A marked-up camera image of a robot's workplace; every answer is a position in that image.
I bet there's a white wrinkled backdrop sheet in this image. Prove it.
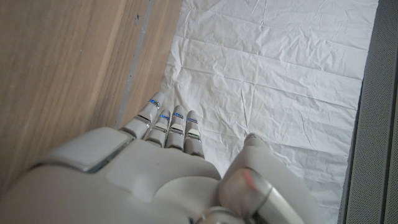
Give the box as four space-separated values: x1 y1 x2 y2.
160 0 380 224

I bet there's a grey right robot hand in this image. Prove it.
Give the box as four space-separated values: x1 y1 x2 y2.
0 91 323 224

